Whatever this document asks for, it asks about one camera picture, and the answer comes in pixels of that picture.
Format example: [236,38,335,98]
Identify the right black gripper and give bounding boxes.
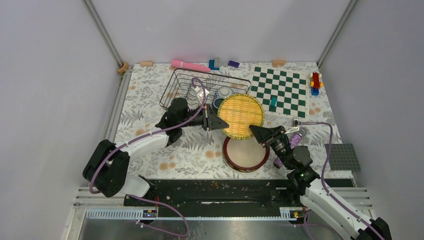
[248,125,293,170]

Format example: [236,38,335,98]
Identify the blue white patterned bowl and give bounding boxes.
[213,86,235,100]

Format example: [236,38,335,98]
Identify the right wooden block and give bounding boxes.
[271,59,286,68]

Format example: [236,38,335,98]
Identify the corner wooden block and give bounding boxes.
[116,62,129,75]

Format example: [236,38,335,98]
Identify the beige plate dark red rim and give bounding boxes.
[222,137,270,168]

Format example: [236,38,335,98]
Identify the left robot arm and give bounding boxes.
[82,97,229,206]

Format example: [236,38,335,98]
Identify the teal block on chessboard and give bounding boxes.
[268,97,277,113]

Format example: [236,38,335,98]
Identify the dark green mug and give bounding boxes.
[212,97,225,113]

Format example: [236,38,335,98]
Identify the yellow woven bamboo tray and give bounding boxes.
[217,93,265,140]

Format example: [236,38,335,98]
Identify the purple lego brick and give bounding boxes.
[227,60,240,68]

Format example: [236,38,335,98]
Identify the left wooden block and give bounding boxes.
[139,61,154,67]

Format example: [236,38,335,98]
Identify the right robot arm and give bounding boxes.
[249,120,392,240]

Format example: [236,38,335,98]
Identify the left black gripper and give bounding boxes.
[179,104,229,131]

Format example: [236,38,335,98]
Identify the green white chessboard mat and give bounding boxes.
[249,66,310,120]

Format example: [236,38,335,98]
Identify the floral tablecloth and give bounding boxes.
[114,63,353,179]

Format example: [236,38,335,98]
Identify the blue grey lego bricks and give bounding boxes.
[208,57,221,71]

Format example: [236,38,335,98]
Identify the mint green flower plate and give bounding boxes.
[223,156,264,174]

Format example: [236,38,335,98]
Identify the grey lego baseplate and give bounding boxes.
[324,143,361,172]

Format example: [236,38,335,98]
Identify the black wire dish rack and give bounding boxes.
[159,68,251,110]

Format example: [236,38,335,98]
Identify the red yellow blue lego toy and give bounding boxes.
[309,72,324,96]

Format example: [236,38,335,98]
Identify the pink toy bat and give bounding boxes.
[171,59,211,72]

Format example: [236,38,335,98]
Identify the purple glitter tube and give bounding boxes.
[273,133,303,169]

